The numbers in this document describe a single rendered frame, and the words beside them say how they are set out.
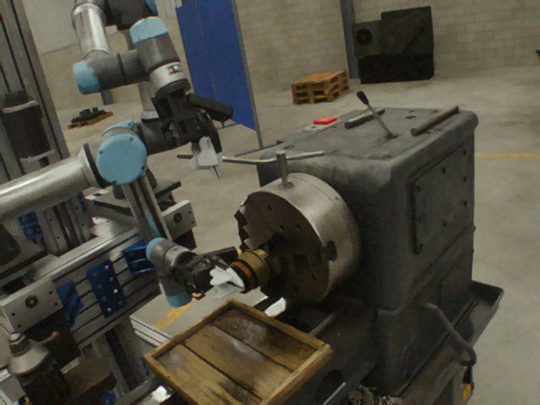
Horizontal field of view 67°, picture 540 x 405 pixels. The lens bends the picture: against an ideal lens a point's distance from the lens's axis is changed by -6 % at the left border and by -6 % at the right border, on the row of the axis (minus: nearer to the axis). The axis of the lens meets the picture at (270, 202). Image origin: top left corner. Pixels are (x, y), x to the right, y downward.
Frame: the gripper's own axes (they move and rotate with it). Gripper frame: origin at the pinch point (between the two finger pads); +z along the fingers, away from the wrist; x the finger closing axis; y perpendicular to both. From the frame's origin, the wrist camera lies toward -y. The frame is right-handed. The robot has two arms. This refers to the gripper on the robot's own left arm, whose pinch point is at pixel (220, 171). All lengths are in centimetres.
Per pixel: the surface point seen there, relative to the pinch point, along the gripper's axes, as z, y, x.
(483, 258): 118, -194, -60
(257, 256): 21.0, -1.4, -2.9
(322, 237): 22.2, -11.0, 9.3
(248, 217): 12.8, -7.2, -8.2
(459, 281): 65, -68, 0
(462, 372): 98, -60, -6
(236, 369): 42.9, 12.4, -10.1
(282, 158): 3.0, -14.1, 4.1
